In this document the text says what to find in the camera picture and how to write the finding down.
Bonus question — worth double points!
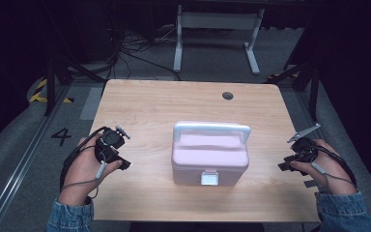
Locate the person's right hand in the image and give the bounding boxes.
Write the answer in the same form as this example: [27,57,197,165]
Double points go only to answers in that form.
[290,138,357,195]

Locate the person's left hand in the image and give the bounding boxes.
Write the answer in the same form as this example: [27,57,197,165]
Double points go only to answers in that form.
[59,132,124,206]

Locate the aluminium floor rail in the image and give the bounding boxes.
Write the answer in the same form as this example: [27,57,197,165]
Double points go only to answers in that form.
[293,88,323,136]
[0,86,72,232]

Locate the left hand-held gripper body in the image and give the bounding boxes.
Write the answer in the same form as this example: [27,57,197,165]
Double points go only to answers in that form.
[95,125,131,164]

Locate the pink storage box white handle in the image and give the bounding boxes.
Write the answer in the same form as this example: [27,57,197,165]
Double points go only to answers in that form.
[170,120,252,188]

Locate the tangle of black floor cables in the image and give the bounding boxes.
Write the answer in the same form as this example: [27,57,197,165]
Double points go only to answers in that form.
[108,27,182,82]

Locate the grey cable with plug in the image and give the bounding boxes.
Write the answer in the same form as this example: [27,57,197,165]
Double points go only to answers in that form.
[310,161,357,189]
[60,152,108,199]

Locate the white metal table frame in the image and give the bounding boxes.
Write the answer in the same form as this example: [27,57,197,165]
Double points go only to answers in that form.
[172,4,266,76]

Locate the black cable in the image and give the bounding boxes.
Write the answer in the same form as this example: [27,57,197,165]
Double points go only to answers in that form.
[314,145,357,189]
[59,126,111,191]

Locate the black metal stand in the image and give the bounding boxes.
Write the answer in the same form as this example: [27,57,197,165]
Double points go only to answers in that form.
[43,54,108,117]
[266,60,321,123]

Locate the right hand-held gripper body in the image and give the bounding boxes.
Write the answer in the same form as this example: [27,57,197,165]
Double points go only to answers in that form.
[286,123,322,162]

